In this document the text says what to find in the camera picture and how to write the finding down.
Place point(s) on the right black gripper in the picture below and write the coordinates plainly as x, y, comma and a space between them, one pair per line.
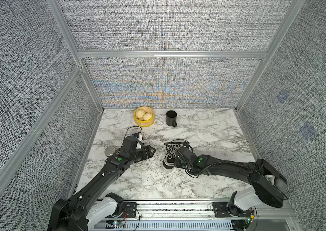
173, 157

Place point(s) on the black mug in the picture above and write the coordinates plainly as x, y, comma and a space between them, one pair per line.
171, 116

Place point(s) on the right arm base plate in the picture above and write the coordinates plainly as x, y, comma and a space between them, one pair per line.
222, 210

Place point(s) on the right beige bun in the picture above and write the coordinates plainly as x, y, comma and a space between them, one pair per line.
147, 116

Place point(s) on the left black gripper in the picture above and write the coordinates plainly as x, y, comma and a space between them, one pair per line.
144, 151

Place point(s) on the aluminium front rail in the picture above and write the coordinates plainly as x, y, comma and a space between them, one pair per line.
200, 209

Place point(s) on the yellow steamer basket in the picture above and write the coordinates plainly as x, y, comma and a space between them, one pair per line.
145, 123

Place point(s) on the black sneaker white laces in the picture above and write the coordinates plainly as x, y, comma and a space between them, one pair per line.
169, 162

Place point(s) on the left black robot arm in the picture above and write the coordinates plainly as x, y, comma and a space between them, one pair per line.
83, 211

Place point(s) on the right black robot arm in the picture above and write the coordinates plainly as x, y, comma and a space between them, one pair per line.
267, 184

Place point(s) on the left beige bun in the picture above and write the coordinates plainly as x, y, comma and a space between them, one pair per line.
139, 114

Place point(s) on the small silver round tin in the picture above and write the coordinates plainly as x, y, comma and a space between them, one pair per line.
109, 151

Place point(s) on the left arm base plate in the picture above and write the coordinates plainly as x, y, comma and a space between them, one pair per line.
129, 210

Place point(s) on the beige bun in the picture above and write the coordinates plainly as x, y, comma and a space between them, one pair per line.
139, 114
147, 116

